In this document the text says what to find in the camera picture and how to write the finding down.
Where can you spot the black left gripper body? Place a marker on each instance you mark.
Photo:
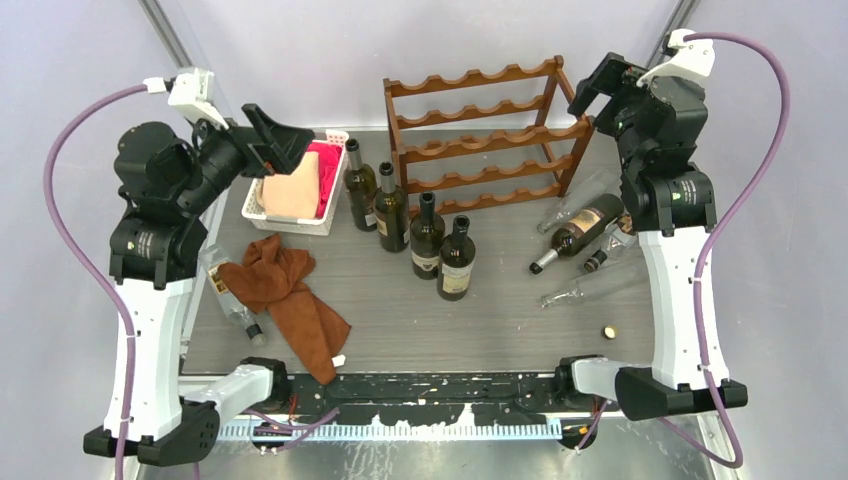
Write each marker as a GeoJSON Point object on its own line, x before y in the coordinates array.
{"type": "Point", "coordinates": [258, 159]}

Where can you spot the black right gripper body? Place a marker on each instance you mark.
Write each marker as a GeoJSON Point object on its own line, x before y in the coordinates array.
{"type": "Point", "coordinates": [617, 77]}

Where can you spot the dark bottle white label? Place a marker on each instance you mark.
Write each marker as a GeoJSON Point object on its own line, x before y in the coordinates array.
{"type": "Point", "coordinates": [457, 256]}

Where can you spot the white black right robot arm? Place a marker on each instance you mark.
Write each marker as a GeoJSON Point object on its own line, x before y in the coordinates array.
{"type": "Point", "coordinates": [656, 122]}

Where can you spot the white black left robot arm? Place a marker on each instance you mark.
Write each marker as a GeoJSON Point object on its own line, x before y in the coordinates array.
{"type": "Point", "coordinates": [167, 184]}

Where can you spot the green bottle far left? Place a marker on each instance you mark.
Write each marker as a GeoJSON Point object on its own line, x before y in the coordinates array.
{"type": "Point", "coordinates": [360, 183]}

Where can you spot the clear lying bottle upper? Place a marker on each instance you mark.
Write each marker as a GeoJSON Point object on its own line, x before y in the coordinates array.
{"type": "Point", "coordinates": [576, 198]}

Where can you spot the clear lying bottle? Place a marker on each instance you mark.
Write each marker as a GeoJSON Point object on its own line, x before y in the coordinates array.
{"type": "Point", "coordinates": [598, 284]}
{"type": "Point", "coordinates": [576, 198]}

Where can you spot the clear bottle under towel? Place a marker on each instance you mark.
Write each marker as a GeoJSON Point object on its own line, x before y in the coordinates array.
{"type": "Point", "coordinates": [211, 259]}

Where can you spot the clear bottle brown label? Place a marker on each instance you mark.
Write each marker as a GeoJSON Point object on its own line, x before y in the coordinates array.
{"type": "Point", "coordinates": [617, 238]}

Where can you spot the brown wooden wine rack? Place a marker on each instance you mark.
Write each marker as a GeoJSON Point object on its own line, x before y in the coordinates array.
{"type": "Point", "coordinates": [563, 149]}

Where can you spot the dark lying wine bottle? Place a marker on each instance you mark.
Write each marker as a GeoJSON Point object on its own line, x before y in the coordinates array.
{"type": "Point", "coordinates": [580, 230]}

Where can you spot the clear lying bottle lower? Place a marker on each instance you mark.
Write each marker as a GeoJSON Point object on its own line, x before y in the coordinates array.
{"type": "Point", "coordinates": [598, 284]}

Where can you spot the pink folded cloth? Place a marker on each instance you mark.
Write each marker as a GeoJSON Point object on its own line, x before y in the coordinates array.
{"type": "Point", "coordinates": [329, 156]}

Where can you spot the peach folded cloth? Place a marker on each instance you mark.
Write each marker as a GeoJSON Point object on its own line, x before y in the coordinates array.
{"type": "Point", "coordinates": [296, 195]}

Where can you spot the white plastic basket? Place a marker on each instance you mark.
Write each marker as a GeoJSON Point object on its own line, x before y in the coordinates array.
{"type": "Point", "coordinates": [320, 226]}

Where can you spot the brown towel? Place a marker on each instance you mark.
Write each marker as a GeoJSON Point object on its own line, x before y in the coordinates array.
{"type": "Point", "coordinates": [271, 278]}

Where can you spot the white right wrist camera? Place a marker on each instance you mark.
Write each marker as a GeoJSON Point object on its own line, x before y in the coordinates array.
{"type": "Point", "coordinates": [692, 60]}

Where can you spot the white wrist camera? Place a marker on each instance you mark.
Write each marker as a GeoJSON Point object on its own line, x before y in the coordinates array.
{"type": "Point", "coordinates": [190, 93]}
{"type": "Point", "coordinates": [692, 60]}

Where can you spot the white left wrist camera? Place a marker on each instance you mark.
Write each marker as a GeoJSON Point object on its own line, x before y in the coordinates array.
{"type": "Point", "coordinates": [190, 93]}

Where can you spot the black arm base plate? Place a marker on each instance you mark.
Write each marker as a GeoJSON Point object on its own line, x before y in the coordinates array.
{"type": "Point", "coordinates": [431, 399]}

